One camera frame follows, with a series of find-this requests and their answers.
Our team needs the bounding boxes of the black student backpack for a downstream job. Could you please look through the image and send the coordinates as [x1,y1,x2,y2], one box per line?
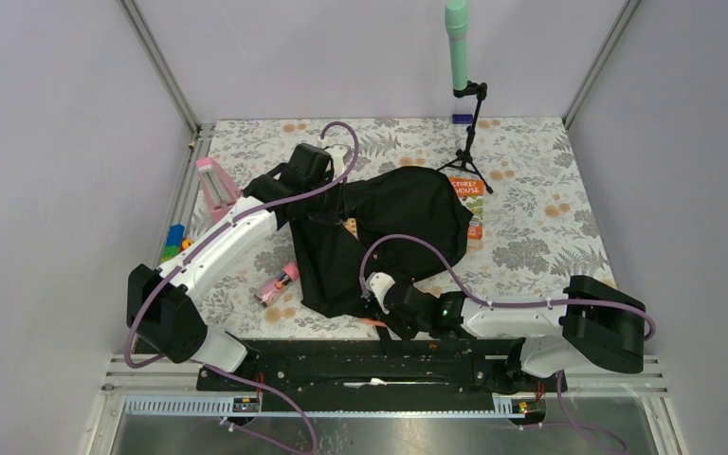
[287,167,472,324]

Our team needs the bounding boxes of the pink pencil case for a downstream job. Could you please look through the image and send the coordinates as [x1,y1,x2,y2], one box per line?
[254,262,300,308]

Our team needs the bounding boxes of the orange snack packet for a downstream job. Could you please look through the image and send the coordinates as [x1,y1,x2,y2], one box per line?
[343,218,358,239]

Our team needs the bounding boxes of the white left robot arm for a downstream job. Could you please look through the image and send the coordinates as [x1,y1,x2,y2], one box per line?
[126,143,349,390]

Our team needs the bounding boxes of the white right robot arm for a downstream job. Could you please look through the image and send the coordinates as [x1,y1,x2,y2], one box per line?
[365,272,653,391]

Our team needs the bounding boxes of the orange treehouse book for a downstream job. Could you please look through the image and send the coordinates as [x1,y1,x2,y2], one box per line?
[448,177,485,240]

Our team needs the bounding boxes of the black tripod stand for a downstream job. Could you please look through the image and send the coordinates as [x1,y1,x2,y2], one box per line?
[437,81,494,194]

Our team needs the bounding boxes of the colourful toy blocks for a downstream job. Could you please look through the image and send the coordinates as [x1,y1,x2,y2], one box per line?
[160,224,193,263]

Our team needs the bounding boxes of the green microphone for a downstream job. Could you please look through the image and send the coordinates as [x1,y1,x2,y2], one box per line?
[445,0,468,92]

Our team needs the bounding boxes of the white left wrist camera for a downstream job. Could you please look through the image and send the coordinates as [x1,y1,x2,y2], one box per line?
[325,144,350,179]

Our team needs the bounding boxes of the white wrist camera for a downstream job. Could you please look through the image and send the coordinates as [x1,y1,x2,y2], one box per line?
[325,144,350,179]
[364,272,395,313]

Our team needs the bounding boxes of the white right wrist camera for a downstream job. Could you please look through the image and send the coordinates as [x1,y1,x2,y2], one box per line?
[364,272,395,313]

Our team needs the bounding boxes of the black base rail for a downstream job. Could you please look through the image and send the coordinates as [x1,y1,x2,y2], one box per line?
[195,338,570,414]

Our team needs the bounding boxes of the blue block at wall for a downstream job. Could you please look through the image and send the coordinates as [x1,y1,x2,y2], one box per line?
[451,114,473,124]

